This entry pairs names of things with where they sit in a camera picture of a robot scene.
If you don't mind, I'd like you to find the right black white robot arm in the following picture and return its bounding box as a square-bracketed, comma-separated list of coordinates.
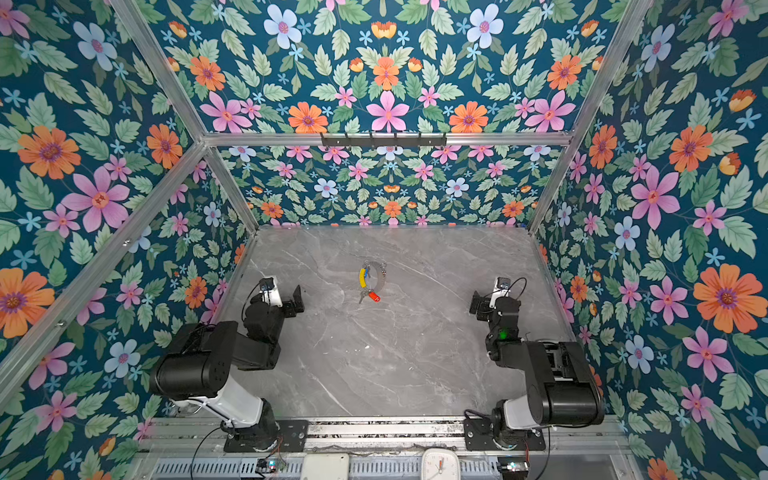
[467, 290, 605, 449]

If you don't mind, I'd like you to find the small circuit board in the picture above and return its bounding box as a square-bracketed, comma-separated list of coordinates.
[256, 458, 287, 475]
[497, 457, 530, 480]

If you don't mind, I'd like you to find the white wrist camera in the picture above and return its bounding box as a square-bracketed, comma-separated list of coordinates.
[489, 276, 512, 309]
[258, 276, 283, 307]

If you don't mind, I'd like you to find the black hook rail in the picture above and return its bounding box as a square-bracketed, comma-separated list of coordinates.
[320, 133, 448, 148]

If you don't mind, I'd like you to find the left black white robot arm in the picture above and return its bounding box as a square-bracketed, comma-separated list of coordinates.
[150, 277, 306, 452]

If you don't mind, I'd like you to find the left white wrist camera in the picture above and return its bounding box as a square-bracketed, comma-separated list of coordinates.
[258, 276, 283, 307]

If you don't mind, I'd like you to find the red capped key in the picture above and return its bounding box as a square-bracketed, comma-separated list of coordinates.
[359, 290, 381, 303]

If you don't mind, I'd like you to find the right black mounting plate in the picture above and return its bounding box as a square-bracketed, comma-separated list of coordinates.
[462, 416, 547, 452]

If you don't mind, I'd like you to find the white square device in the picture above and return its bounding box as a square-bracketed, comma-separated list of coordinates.
[299, 453, 350, 480]

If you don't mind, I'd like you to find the grey yellow keyring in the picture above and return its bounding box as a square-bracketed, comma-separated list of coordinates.
[358, 260, 387, 295]

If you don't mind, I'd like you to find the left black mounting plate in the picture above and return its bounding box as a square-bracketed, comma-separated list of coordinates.
[223, 420, 309, 453]

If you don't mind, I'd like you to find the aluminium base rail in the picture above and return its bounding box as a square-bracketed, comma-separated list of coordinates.
[139, 415, 630, 456]

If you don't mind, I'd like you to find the left small circuit board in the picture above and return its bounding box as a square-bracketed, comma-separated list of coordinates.
[256, 458, 287, 475]

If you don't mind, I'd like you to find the right small circuit board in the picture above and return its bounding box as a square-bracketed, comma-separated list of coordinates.
[497, 457, 530, 480]

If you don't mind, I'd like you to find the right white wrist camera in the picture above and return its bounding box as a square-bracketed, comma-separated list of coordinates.
[489, 276, 512, 309]

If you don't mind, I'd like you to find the black mounting plate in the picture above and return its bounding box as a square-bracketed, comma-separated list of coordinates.
[462, 416, 547, 452]
[223, 420, 309, 453]

